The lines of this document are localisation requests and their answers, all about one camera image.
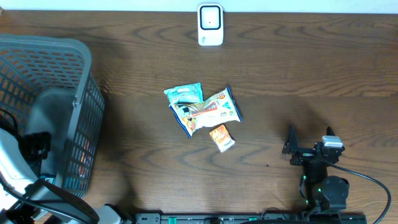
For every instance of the white barcode scanner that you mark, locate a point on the white barcode scanner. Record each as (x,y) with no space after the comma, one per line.
(210,24)

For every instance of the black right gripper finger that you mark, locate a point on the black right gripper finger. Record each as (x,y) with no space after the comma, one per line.
(291,144)
(329,131)

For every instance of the cream snack bag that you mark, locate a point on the cream snack bag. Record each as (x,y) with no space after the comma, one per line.
(217,109)

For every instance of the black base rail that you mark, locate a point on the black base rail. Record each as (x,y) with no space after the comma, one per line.
(109,214)

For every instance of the grey plastic shopping basket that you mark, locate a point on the grey plastic shopping basket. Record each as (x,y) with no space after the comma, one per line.
(52,77)

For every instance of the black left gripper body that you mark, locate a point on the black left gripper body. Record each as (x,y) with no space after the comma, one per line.
(31,145)

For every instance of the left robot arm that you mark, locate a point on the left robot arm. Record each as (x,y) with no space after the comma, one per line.
(39,173)

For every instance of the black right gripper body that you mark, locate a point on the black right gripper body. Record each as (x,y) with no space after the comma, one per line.
(303,157)

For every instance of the light green wet wipes pack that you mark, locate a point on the light green wet wipes pack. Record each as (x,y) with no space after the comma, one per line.
(190,93)

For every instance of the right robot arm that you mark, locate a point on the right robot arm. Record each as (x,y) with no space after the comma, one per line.
(323,193)

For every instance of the small orange snack packet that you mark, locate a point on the small orange snack packet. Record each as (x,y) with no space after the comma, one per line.
(222,138)

